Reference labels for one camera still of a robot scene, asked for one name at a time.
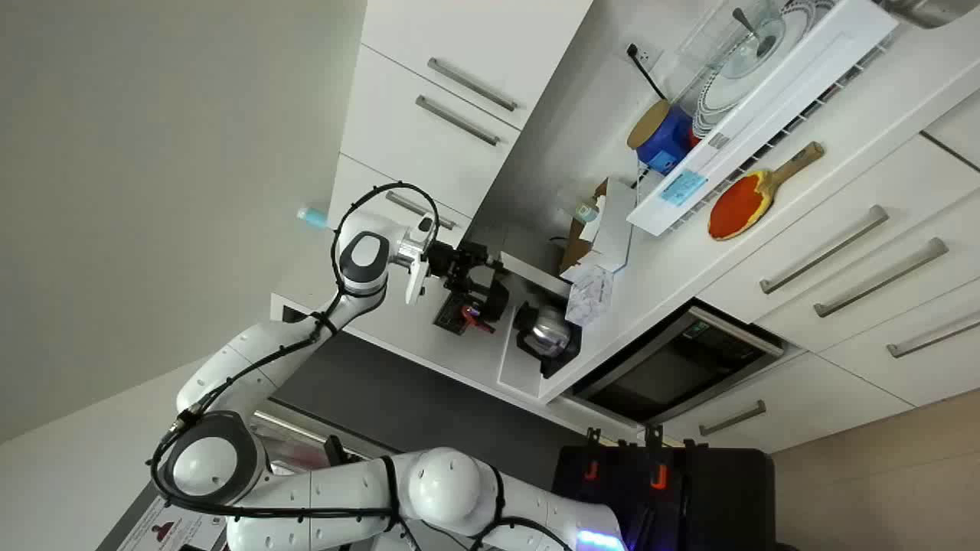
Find brown cardboard box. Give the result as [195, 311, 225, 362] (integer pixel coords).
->
[555, 178, 613, 274]

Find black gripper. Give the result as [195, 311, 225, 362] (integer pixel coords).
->
[426, 243, 510, 335]

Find steel kitchen sink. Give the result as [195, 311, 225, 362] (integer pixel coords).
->
[873, 0, 980, 32]

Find white drawer front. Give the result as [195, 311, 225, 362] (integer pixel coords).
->
[753, 187, 980, 356]
[702, 131, 980, 326]
[820, 273, 980, 414]

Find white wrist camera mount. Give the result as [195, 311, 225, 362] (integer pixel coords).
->
[401, 227, 445, 307]

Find silver drawer handle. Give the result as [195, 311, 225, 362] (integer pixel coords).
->
[881, 309, 980, 362]
[810, 237, 953, 320]
[756, 202, 890, 296]

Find black case orange latches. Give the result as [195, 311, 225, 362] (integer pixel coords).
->
[548, 425, 780, 551]

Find white dish rack tray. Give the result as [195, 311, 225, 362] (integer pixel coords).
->
[624, 0, 902, 243]

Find blue plastic container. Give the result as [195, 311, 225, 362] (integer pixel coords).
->
[636, 105, 697, 178]

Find stacked white plates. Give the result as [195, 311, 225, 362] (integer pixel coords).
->
[688, 4, 820, 140]

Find silver cabinet door handle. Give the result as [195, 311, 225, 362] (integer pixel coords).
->
[412, 92, 504, 151]
[426, 54, 522, 113]
[386, 191, 458, 232]

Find white sheet red symbols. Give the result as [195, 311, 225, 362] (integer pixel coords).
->
[120, 495, 229, 551]

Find red table tennis paddle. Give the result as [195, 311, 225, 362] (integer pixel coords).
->
[705, 139, 829, 246]

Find built-in black oven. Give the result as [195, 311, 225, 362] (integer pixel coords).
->
[563, 296, 790, 427]

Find silver handle below oven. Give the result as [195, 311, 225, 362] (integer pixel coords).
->
[694, 397, 769, 441]

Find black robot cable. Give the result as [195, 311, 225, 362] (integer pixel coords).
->
[147, 178, 574, 551]

